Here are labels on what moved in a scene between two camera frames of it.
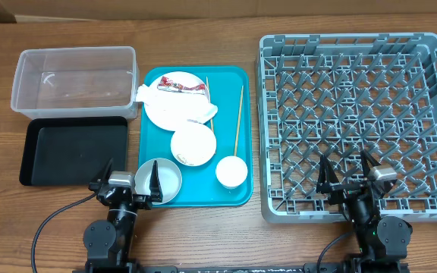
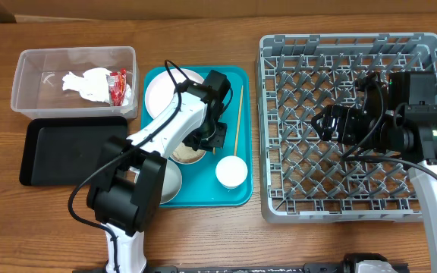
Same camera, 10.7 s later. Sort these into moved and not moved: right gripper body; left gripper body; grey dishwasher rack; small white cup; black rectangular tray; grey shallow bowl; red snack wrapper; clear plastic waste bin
Moved: right gripper body; left gripper body; red snack wrapper
Not moved: small white cup; clear plastic waste bin; grey shallow bowl; grey dishwasher rack; black rectangular tray
